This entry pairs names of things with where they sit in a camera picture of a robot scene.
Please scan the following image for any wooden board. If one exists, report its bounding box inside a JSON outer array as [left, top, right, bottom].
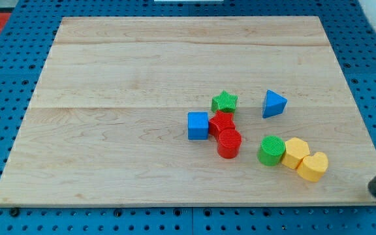
[[0, 16, 376, 208]]

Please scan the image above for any blue cube block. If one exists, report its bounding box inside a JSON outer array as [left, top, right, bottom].
[[187, 112, 209, 140]]

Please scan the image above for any red star block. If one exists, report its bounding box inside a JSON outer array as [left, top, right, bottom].
[[208, 110, 236, 140]]

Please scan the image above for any green star block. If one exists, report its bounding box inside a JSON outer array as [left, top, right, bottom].
[[211, 90, 238, 113]]

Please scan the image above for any red cylinder block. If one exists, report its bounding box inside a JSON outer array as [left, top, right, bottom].
[[217, 129, 242, 159]]

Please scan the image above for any blue triangle block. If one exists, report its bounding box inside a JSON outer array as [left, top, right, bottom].
[[262, 89, 287, 118]]

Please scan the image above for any green cylinder block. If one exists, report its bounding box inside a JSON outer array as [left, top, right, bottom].
[[257, 135, 286, 166]]

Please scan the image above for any yellow hexagon block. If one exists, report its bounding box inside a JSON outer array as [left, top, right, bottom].
[[281, 137, 310, 169]]

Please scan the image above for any yellow heart block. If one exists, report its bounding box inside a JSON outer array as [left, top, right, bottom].
[[296, 152, 329, 182]]

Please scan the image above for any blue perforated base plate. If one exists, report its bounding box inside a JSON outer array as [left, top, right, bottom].
[[0, 0, 376, 234]]

